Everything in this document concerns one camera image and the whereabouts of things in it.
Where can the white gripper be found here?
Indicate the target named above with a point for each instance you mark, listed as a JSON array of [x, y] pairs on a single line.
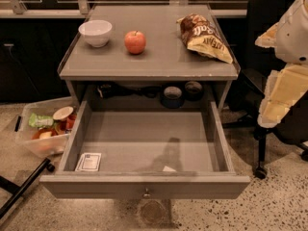
[[294, 38]]

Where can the red apple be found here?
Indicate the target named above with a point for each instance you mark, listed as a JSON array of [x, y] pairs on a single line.
[[135, 42]]

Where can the grey cabinet with glass top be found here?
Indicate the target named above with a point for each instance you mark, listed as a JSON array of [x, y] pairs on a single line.
[[164, 59]]

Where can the small metal drawer knob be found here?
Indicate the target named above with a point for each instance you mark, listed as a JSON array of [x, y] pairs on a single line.
[[146, 194]]

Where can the open grey top drawer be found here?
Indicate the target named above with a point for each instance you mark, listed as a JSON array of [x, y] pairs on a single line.
[[135, 145]]

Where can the white card in drawer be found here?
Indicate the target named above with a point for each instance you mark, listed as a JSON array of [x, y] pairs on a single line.
[[89, 162]]

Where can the black office chair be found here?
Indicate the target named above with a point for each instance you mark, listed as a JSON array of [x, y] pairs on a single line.
[[248, 91]]

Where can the brown yellow chip bag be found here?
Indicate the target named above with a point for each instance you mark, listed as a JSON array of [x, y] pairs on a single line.
[[201, 36]]

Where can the dark round can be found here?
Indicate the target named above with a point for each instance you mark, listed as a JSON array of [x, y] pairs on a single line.
[[193, 91]]

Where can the dark blue round container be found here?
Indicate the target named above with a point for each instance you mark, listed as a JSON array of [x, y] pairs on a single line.
[[172, 97]]

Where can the small white paper scrap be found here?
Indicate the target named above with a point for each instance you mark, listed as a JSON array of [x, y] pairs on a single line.
[[169, 169]]

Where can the white ceramic bowl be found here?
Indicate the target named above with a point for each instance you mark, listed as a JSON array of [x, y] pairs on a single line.
[[96, 32]]

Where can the tan round lid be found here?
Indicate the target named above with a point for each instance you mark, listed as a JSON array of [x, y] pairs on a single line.
[[63, 113]]

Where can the clear plastic storage bin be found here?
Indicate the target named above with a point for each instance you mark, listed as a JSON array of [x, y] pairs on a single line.
[[46, 141]]

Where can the green snack bag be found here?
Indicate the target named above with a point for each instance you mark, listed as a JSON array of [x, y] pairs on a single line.
[[40, 121]]

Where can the black metal stand leg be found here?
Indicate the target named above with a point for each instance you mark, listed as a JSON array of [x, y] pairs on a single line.
[[16, 191]]

